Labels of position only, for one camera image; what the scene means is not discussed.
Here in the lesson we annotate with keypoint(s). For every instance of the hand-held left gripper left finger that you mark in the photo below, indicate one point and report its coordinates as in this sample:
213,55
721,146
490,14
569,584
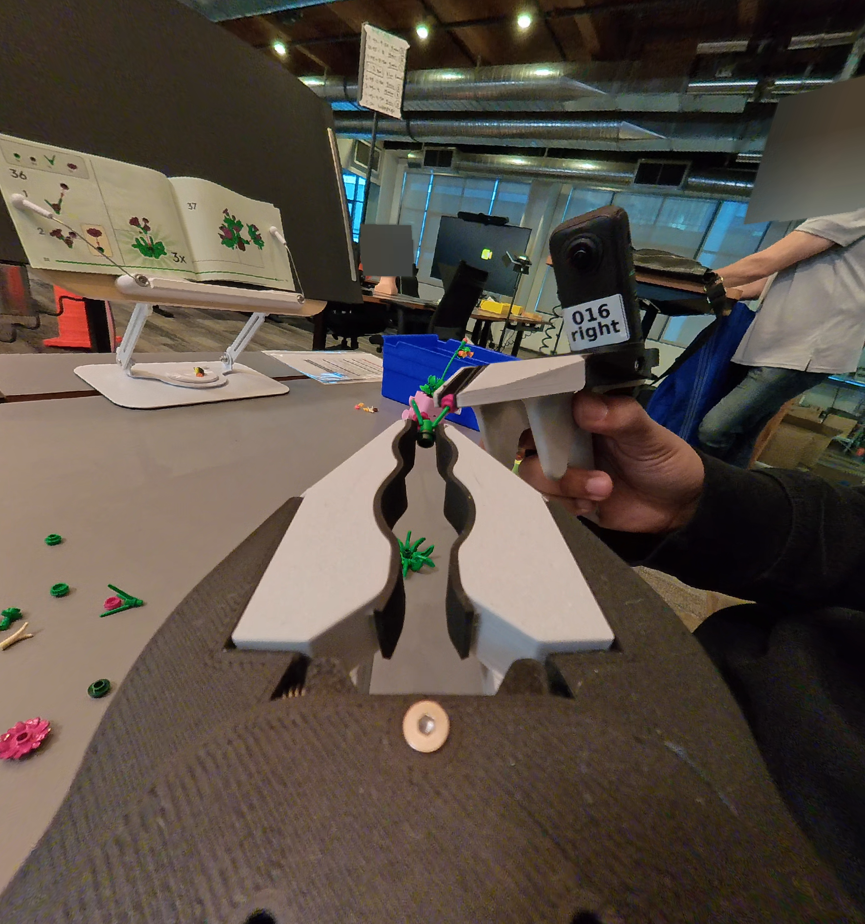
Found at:
310,577

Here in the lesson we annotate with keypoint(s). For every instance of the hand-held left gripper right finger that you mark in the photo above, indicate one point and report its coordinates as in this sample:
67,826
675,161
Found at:
541,577

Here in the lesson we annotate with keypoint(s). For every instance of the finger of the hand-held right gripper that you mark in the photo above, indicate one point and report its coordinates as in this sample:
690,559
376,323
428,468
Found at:
501,433
533,379

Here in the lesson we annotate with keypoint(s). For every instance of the green toy stem piece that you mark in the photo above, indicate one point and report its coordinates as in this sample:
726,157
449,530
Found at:
436,422

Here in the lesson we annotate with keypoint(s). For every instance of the person's right forearm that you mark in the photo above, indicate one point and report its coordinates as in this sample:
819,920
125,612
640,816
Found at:
786,534

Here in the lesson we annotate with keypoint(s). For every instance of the person's right hand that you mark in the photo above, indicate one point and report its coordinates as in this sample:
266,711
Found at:
642,476

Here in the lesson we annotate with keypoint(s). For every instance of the yellow tray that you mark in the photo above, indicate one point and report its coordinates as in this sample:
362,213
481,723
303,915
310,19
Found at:
501,309

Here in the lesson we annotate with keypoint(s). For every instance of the pink toy flower pot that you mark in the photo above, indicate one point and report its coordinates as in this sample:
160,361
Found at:
412,411

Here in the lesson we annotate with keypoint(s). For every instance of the black standing desk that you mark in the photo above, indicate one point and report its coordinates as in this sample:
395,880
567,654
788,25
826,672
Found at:
685,285

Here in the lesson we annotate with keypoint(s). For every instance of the green toy leaf cluster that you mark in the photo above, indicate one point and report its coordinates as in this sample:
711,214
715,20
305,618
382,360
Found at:
412,554

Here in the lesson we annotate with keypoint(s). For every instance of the black office chair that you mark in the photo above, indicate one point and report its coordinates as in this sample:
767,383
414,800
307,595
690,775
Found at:
458,303

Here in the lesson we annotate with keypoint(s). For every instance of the black monitor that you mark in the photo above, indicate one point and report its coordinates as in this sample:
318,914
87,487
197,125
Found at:
476,252

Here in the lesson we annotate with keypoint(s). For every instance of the large blue plastic bin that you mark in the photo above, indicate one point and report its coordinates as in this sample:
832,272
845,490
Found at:
403,361

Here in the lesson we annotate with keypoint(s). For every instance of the blue jacket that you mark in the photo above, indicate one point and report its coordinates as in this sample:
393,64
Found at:
699,375

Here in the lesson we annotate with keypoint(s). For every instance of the white book stand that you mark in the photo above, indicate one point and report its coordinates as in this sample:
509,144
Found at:
180,382

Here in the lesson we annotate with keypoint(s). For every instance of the cardboard box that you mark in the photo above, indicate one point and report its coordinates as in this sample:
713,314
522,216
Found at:
800,440

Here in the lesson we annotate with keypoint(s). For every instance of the hanging paper sheet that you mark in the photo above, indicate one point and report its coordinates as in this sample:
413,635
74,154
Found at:
383,68

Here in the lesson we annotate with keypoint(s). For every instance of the scattered small toy pieces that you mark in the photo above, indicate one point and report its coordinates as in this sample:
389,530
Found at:
21,740

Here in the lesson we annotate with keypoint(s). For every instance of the orange cone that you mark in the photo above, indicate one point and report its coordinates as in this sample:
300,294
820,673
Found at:
79,321

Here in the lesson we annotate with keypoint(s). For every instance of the open instruction booklet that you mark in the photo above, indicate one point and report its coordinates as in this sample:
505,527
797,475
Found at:
151,216

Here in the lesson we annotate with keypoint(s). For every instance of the dark desk divider panel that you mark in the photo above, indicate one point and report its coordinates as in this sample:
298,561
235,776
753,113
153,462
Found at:
151,72

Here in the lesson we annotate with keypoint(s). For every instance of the small camera on arm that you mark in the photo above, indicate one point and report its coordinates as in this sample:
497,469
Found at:
519,261

